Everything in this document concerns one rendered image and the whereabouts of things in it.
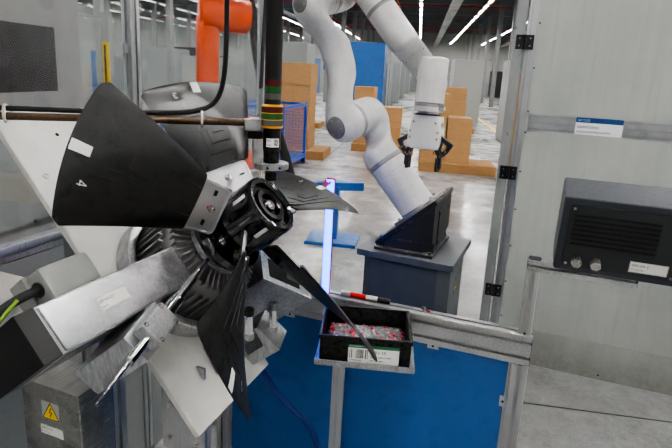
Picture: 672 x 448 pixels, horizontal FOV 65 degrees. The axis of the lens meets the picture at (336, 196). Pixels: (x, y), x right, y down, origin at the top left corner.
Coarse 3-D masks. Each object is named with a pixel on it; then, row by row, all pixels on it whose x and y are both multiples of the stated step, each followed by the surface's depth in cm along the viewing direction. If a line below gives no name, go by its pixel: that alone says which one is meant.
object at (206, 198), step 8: (208, 184) 92; (216, 184) 93; (208, 192) 92; (224, 192) 95; (200, 200) 92; (208, 200) 93; (216, 200) 94; (224, 200) 95; (200, 208) 92; (216, 208) 94; (192, 216) 91; (200, 216) 93; (208, 216) 94; (216, 216) 95; (192, 224) 92; (208, 224) 94; (216, 224) 95; (208, 232) 94
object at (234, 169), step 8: (224, 168) 104; (232, 168) 104; (240, 168) 104; (248, 168) 104; (208, 176) 103; (216, 176) 103; (224, 176) 103; (232, 176) 103; (240, 176) 103; (248, 176) 103; (224, 184) 102; (232, 184) 102; (240, 184) 102; (232, 192) 101
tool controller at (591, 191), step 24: (576, 192) 117; (600, 192) 116; (624, 192) 116; (648, 192) 115; (576, 216) 116; (600, 216) 114; (624, 216) 112; (648, 216) 110; (576, 240) 118; (600, 240) 116; (624, 240) 114; (648, 240) 112; (576, 264) 119; (600, 264) 117; (624, 264) 117; (648, 264) 115
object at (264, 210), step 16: (240, 192) 95; (256, 192) 97; (272, 192) 101; (224, 208) 96; (240, 208) 93; (256, 208) 92; (288, 208) 101; (224, 224) 95; (240, 224) 94; (256, 224) 93; (272, 224) 93; (288, 224) 98; (208, 240) 95; (224, 240) 97; (240, 240) 95; (256, 240) 95; (272, 240) 97; (224, 256) 96; (256, 256) 104
